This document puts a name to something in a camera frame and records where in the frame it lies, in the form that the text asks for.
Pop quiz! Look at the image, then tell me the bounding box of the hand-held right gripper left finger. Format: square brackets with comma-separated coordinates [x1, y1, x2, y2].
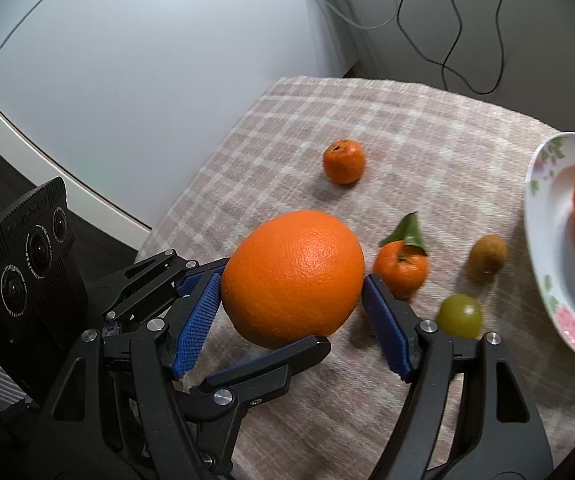
[28, 273, 225, 480]

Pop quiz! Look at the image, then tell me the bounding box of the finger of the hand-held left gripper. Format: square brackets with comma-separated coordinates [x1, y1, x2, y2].
[188, 335, 331, 466]
[90, 249, 231, 322]

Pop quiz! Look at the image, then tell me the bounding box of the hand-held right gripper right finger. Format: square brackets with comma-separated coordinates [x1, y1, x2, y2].
[361, 274, 554, 480]

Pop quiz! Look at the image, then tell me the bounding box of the mandarin with green leaf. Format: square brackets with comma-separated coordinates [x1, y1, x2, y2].
[372, 211, 429, 300]

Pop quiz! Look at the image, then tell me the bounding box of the large oval orange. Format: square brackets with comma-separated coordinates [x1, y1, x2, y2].
[221, 211, 365, 351]

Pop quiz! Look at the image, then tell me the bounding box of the green grape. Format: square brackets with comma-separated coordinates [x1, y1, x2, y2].
[436, 294, 483, 339]

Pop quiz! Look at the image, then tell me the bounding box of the small brown kiwi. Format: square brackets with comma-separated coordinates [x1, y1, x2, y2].
[469, 234, 509, 282]

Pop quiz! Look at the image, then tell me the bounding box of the small leafless mandarin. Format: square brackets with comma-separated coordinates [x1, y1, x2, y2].
[323, 140, 366, 185]

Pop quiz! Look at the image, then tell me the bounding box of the white floral plate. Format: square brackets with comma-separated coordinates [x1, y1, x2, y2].
[524, 132, 575, 362]

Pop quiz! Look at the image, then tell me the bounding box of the beige checked tablecloth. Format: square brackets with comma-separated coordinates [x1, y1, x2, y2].
[135, 76, 575, 480]

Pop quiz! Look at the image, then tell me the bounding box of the white furniture panel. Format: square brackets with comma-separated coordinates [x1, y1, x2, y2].
[312, 0, 575, 133]

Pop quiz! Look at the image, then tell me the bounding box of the looped black cable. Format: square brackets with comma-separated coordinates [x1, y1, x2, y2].
[396, 0, 508, 96]

